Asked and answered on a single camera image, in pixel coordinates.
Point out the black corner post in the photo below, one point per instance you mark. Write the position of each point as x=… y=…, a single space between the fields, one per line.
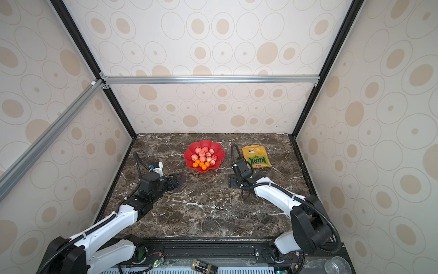
x=340 y=38
x=71 y=27

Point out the red flower-shaped fruit bowl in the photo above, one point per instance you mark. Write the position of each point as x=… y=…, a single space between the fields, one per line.
x=204 y=143

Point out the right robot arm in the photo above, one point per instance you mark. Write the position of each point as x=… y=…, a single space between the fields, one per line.
x=312 y=229

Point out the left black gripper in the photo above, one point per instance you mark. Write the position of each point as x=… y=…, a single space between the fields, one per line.
x=173 y=185

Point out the horizontal aluminium rail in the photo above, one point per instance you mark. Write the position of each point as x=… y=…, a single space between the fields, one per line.
x=186 y=80

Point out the clear plastic cup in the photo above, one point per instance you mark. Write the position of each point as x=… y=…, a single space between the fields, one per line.
x=337 y=265

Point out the left diagonal aluminium rail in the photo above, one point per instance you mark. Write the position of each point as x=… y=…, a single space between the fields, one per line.
x=21 y=166

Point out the yellow green snack bag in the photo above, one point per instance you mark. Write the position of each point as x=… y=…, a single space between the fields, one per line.
x=256 y=156

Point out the left black corner post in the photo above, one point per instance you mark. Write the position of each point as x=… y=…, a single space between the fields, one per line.
x=71 y=27

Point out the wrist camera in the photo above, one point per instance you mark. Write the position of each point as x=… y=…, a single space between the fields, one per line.
x=242 y=169
x=150 y=187

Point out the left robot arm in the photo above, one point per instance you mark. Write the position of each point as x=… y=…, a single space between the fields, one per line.
x=83 y=253

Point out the black battery with gold label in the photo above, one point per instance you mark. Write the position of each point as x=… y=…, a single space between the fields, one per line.
x=203 y=267

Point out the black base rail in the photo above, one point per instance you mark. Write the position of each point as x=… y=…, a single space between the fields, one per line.
x=231 y=256

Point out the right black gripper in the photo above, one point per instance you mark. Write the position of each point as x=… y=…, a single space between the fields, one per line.
x=236 y=181

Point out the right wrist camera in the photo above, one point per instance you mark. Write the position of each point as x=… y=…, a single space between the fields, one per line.
x=242 y=169

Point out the right black corner post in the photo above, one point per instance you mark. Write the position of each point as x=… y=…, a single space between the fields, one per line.
x=340 y=38

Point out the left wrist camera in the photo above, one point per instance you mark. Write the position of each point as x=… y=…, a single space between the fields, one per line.
x=150 y=187

